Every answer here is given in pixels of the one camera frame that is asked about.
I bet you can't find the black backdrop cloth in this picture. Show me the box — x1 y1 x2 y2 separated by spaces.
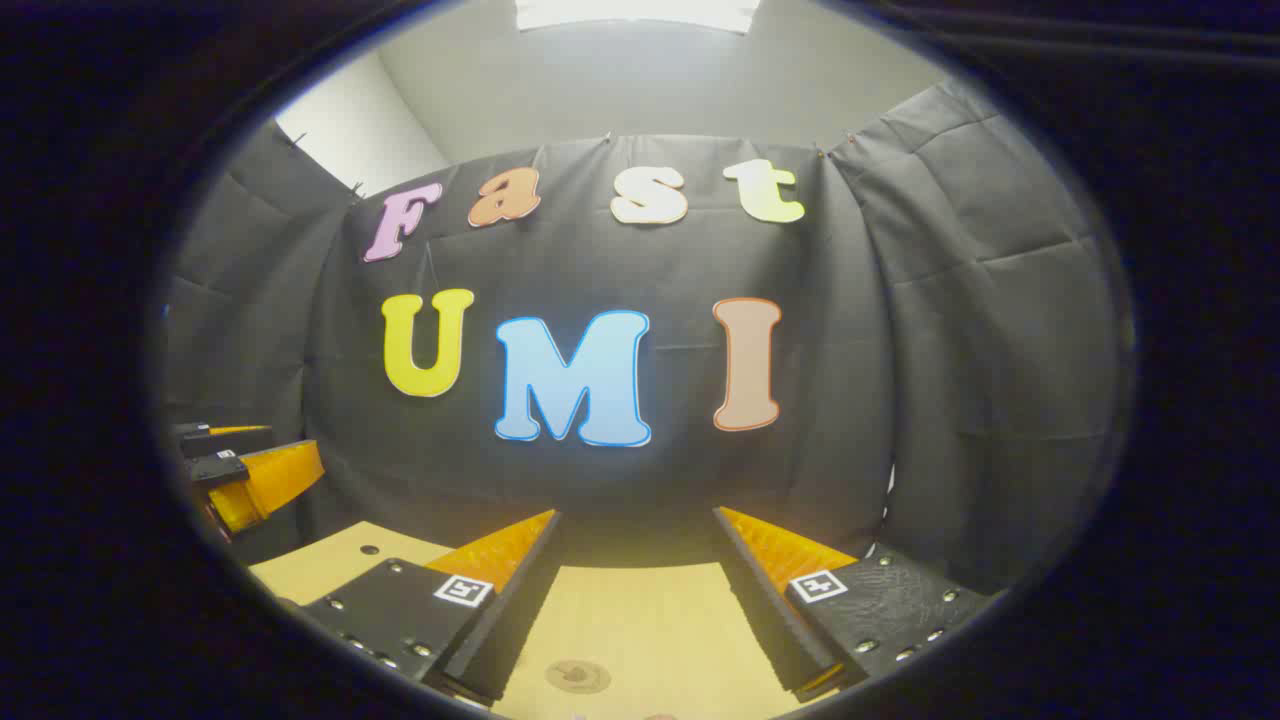
160 80 1126 601

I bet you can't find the light wooden desktop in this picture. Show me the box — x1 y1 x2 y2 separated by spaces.
250 520 841 720

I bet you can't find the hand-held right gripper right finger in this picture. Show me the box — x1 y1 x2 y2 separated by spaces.
711 505 1003 704

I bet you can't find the round cork coaster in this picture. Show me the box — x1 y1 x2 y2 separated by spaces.
545 658 612 697

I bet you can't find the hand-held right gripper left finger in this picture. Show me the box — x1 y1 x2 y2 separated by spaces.
298 508 564 704

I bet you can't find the ceiling light panel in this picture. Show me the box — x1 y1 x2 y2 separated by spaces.
515 0 761 34

